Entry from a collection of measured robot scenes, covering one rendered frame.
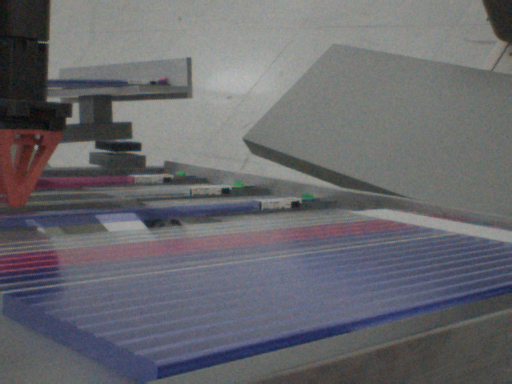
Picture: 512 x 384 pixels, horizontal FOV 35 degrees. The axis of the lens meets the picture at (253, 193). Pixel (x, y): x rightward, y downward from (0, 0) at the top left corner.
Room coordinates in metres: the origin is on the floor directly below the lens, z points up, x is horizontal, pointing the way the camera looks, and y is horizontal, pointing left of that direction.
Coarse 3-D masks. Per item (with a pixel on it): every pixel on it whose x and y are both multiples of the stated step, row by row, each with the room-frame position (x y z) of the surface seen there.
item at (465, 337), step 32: (416, 320) 0.27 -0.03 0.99; (448, 320) 0.26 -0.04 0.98; (480, 320) 0.27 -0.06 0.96; (288, 352) 0.24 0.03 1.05; (320, 352) 0.23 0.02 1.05; (352, 352) 0.23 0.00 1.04; (384, 352) 0.24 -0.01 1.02; (416, 352) 0.24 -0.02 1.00; (448, 352) 0.25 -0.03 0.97; (480, 352) 0.26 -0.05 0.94
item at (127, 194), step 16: (32, 192) 0.70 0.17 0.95; (48, 192) 0.70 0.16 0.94; (64, 192) 0.71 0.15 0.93; (80, 192) 0.71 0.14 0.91; (96, 192) 0.72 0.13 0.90; (112, 192) 0.72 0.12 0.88; (128, 192) 0.73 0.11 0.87; (144, 192) 0.74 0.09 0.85; (160, 192) 0.74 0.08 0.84; (176, 192) 0.75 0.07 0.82
